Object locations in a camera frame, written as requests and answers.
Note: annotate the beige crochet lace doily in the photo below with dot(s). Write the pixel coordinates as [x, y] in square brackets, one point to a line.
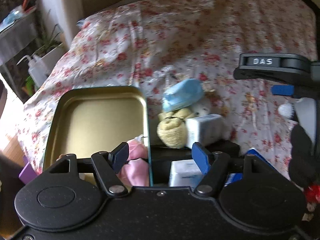
[213, 95]

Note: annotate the purple block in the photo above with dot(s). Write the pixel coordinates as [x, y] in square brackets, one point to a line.
[27, 174]

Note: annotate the yellow rolled towel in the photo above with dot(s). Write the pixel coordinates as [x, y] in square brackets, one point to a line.
[172, 129]

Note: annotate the metal shelf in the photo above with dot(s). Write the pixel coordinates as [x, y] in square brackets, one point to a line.
[14, 39]

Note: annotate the black white penguin plush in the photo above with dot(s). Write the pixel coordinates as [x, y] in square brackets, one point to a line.
[303, 167]

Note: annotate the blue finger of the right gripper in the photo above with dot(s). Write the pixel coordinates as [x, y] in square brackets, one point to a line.
[283, 90]

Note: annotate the white squeeze bottle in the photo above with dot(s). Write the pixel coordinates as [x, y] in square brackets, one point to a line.
[36, 69]

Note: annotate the white teddy bear plush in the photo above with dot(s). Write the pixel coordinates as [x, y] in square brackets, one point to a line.
[204, 107]

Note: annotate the black box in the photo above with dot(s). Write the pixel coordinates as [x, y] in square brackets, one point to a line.
[162, 156]

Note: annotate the potted green plant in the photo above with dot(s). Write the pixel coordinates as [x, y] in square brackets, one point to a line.
[51, 51]

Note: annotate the small white wipe packet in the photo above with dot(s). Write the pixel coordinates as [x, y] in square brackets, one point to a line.
[184, 173]

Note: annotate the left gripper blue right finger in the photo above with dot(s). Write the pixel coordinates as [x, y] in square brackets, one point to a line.
[214, 170]

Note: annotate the gold metal tin box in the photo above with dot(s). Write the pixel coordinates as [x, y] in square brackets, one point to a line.
[91, 120]

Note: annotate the floral pink bedspread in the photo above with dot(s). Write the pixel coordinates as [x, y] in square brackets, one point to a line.
[153, 44]

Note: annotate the pink soft cloth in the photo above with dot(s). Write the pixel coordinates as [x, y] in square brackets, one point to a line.
[136, 170]

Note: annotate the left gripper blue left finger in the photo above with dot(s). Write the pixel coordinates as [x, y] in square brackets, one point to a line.
[107, 165]

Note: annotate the white tissue pack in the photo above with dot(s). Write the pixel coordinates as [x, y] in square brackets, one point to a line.
[205, 129]

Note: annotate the blue tissue packet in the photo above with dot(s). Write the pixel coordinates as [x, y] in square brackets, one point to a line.
[233, 177]

